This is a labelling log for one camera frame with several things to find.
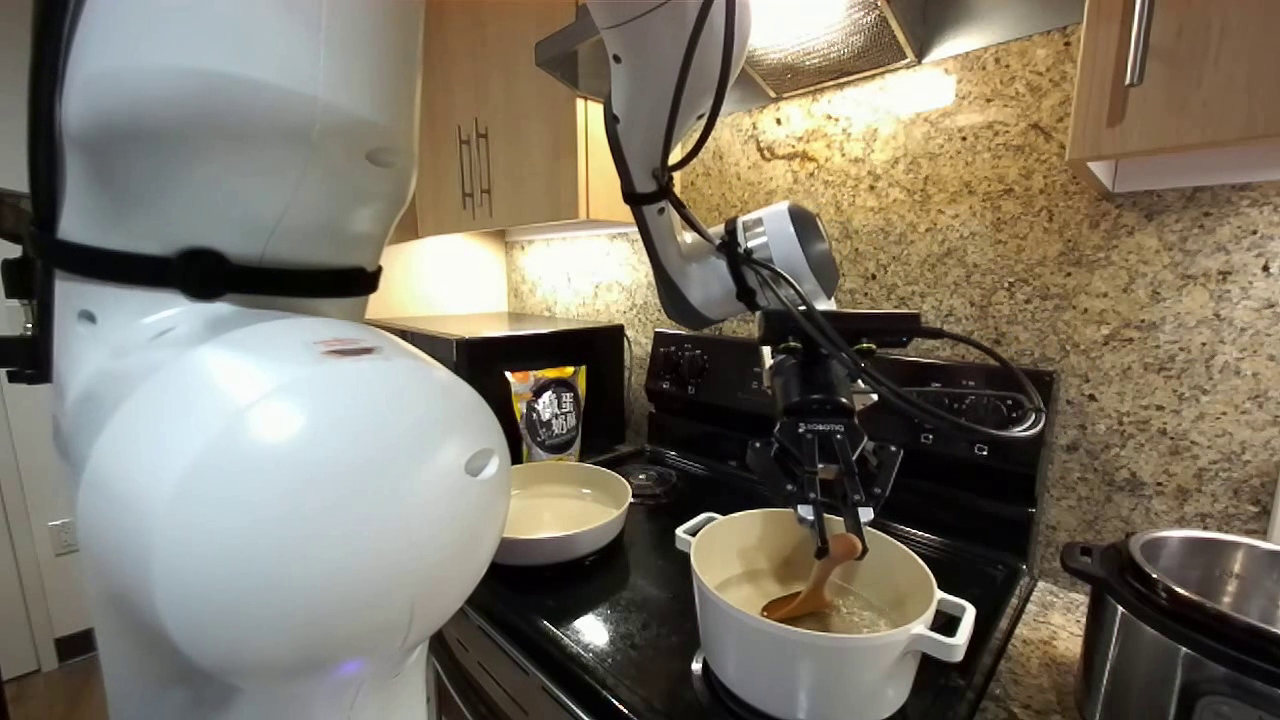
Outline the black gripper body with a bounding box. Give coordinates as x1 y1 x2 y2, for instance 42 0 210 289
766 347 872 437

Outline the yellow black snack bag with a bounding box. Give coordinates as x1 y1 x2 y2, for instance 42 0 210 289
499 359 593 469

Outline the black steel pressure cooker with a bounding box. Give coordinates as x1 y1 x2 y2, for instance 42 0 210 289
1060 523 1280 720

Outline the wooden wall cabinet with two handles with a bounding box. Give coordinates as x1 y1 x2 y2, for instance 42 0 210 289
392 0 638 244

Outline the cream shallow bowl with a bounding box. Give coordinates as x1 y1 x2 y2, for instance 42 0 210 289
495 455 638 570

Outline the metal cabinet handle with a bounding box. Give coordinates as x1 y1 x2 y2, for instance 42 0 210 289
458 116 478 222
478 116 499 222
1120 0 1161 90

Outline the white enamel pot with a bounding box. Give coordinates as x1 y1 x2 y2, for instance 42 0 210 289
672 503 982 720

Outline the black strap around arm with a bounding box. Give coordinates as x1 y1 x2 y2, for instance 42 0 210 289
37 237 387 304
615 175 683 210

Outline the wooden wall cabinet beside hood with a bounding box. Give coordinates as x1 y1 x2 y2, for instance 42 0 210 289
1068 0 1280 195

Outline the black microwave oven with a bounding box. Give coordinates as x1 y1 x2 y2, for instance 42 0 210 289
377 310 631 465

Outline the wooden spoon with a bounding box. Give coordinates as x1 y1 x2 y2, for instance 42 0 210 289
756 526 870 631

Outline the black electric stove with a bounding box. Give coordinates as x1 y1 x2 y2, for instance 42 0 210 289
433 324 1060 720

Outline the steel range hood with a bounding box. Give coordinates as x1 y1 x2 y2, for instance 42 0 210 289
532 0 1090 130

